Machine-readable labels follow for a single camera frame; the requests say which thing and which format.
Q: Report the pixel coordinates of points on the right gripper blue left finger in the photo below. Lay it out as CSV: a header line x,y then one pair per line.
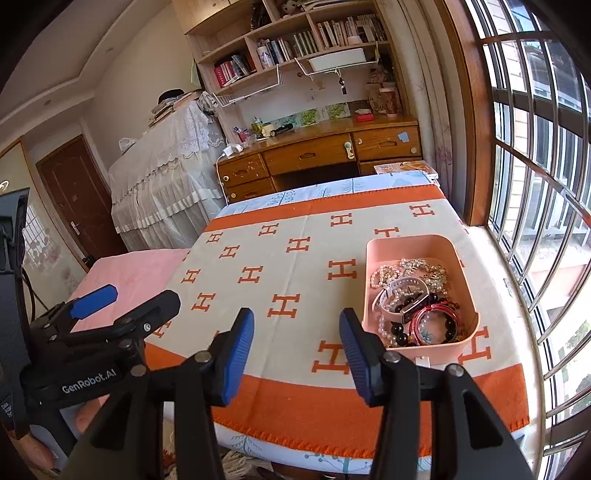
x,y
209,378

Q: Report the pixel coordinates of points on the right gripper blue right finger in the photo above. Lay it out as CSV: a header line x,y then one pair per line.
x,y
385,378

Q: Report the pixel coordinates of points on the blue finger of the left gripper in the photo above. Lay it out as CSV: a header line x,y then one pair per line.
x,y
87,305
146,318

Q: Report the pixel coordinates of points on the pink jewelry box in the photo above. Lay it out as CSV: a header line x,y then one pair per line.
x,y
440,331

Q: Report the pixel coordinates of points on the person's left hand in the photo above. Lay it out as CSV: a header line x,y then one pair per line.
x,y
41,448

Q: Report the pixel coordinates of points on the pink bed sheet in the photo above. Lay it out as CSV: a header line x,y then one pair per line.
x,y
137,276

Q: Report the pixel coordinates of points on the brown wooden door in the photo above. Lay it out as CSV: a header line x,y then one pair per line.
x,y
80,197

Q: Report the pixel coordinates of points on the white lace covered furniture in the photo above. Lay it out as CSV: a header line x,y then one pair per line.
x,y
164,188

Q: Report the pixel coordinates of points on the beige orange H-pattern blanket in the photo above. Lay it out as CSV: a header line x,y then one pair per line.
x,y
297,266

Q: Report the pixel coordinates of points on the white power adapter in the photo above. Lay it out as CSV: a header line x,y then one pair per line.
x,y
232,149

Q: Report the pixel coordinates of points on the light blue floral bedsheet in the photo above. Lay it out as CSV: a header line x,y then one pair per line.
x,y
363,184

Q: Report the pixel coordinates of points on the wooden desk with drawers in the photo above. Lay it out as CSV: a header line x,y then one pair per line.
x,y
329,151

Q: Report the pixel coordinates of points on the wooden bookshelf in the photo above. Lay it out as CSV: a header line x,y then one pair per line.
x,y
236,44

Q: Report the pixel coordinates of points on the patterned curtain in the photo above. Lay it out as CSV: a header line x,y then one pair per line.
x,y
423,49

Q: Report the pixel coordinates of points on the metal window grille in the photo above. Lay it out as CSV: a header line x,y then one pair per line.
x,y
539,214

